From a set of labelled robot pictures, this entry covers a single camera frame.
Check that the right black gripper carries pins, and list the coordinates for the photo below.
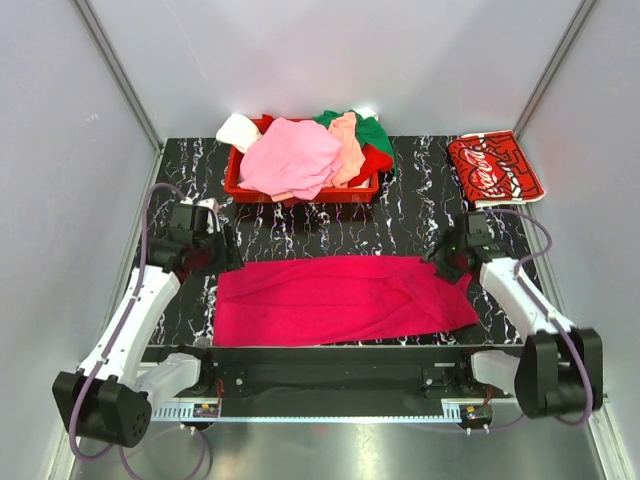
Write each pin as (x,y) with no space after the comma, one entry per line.
(442,270)

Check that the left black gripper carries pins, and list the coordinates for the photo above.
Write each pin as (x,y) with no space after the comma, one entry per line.
(229,259)

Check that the magenta t shirt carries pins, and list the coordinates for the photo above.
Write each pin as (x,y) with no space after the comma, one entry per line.
(316,301)

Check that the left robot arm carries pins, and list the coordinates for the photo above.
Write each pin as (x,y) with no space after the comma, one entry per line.
(107,398)

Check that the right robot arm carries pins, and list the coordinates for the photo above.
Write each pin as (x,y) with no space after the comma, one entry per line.
(559,372)

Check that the red plastic bin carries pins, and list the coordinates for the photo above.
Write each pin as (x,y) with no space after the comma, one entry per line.
(363,193)

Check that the red white printed folded shirt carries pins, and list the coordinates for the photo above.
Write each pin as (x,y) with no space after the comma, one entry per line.
(493,170)

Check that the light pink t shirt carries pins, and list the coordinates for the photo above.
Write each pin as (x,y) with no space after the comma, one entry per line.
(292,157)

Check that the red t shirt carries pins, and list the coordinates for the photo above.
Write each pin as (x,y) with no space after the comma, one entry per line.
(375,161)

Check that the white cloth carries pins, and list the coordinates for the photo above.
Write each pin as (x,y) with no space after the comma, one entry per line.
(238,131)

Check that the green t shirt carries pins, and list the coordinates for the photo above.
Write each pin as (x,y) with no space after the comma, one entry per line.
(368,130)

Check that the left connector box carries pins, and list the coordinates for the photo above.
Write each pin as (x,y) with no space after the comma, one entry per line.
(206,410)

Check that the connector box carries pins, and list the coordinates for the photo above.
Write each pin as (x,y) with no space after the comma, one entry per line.
(476,418)
(206,410)

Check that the right connector box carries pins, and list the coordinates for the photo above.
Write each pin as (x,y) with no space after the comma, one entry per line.
(476,418)

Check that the peach t shirt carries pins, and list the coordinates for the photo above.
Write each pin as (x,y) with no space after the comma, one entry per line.
(350,156)

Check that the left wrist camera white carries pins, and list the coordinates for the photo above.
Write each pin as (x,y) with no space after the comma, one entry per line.
(204,215)

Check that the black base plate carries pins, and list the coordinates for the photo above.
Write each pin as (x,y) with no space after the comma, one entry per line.
(339,384)

